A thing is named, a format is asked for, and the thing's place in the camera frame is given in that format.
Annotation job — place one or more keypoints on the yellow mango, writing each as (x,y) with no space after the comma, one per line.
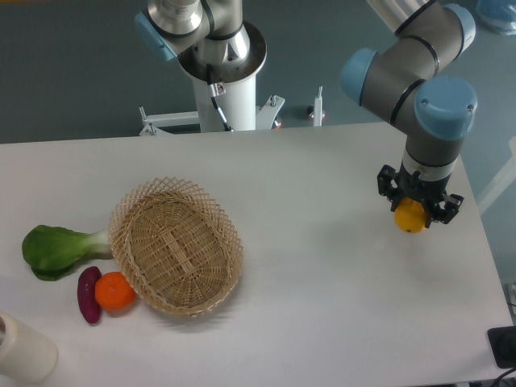
(410,216)

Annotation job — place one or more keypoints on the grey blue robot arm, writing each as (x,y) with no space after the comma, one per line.
(403,86)

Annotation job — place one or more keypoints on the cream cylindrical bottle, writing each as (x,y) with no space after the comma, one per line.
(27,355)

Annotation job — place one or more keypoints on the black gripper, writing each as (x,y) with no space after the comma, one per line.
(421,183)

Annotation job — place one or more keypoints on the white frame leg right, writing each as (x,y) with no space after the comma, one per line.
(499,183)

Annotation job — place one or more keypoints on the white levelling foot bracket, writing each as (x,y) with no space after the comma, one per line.
(315,112)

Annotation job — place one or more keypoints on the woven bamboo basket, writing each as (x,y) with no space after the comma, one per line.
(176,246)

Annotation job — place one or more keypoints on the green bok choy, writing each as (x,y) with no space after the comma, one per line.
(52,252)

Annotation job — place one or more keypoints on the purple sweet potato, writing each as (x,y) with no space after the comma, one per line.
(88,306)

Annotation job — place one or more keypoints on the blue bag in corner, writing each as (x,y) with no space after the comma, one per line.
(499,15)

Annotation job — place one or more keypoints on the orange tangerine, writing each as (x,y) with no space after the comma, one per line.
(113,292)

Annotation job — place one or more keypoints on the black device at edge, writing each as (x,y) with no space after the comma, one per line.
(502,343)

